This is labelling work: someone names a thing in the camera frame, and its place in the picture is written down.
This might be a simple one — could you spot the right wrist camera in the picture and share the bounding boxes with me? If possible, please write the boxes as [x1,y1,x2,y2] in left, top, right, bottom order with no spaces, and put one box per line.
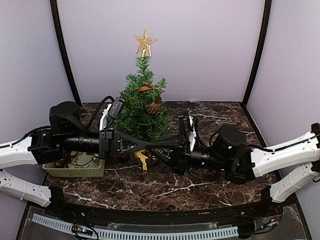
[178,110,197,152]

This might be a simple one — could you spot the green perforated plastic basket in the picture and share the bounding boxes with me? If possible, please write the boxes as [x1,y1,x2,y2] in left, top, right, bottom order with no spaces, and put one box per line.
[42,151,105,178]

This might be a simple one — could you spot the right black frame post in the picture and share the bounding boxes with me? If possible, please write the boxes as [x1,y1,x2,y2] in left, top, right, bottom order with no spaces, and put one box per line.
[241,0,272,109]

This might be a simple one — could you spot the gold star tree topper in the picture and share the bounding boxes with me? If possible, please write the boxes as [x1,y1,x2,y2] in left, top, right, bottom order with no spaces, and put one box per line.
[133,26,158,58]

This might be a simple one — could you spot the small green christmas tree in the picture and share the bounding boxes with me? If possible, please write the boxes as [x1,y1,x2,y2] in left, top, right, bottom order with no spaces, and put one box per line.
[112,56,171,142]

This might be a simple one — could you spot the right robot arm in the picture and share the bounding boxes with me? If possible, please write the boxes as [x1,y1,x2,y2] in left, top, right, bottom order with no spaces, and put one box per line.
[145,123,320,217]

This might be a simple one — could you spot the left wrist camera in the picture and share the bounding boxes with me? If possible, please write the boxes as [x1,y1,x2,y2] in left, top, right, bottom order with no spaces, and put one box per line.
[99,97,125,131]

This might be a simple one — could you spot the brown ball ornament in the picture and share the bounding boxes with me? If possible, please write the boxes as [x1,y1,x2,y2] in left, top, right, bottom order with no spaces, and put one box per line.
[54,160,64,169]
[118,154,130,164]

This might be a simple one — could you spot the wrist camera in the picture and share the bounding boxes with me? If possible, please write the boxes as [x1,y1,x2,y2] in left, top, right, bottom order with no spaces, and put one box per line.
[99,97,125,131]
[178,110,197,152]

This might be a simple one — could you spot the gold reindeer ornament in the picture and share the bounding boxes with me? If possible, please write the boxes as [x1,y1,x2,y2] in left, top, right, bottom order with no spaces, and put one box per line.
[134,149,148,171]

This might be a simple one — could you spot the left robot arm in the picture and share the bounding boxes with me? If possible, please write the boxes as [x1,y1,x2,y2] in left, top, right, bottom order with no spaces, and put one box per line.
[0,101,146,218]

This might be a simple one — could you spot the black frame post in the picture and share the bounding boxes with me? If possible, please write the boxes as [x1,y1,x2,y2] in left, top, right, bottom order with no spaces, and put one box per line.
[241,0,272,109]
[49,0,82,106]

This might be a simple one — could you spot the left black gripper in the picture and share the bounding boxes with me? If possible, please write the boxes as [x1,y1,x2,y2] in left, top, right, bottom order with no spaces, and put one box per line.
[60,128,146,160]

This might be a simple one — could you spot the brown pine cone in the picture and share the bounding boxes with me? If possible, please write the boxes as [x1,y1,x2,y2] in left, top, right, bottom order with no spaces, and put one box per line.
[146,102,160,116]

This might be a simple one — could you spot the left black frame post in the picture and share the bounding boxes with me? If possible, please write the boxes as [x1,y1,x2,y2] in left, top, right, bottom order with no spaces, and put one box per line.
[49,0,82,106]

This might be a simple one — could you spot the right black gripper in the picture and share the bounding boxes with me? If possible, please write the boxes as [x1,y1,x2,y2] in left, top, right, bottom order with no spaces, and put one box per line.
[145,133,229,177]

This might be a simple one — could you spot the round wooden tree base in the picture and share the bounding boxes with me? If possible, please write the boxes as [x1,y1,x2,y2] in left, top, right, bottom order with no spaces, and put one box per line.
[145,156,158,169]

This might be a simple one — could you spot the white slotted cable duct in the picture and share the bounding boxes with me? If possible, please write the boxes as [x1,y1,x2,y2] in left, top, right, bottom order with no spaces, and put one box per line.
[31,213,239,240]

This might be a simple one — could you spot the brown ribbon bow ornament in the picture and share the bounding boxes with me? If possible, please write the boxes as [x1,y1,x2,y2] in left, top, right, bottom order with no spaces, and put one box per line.
[135,82,165,93]

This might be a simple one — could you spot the black front rail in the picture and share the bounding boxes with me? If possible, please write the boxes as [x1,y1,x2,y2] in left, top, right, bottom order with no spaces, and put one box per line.
[44,202,283,226]

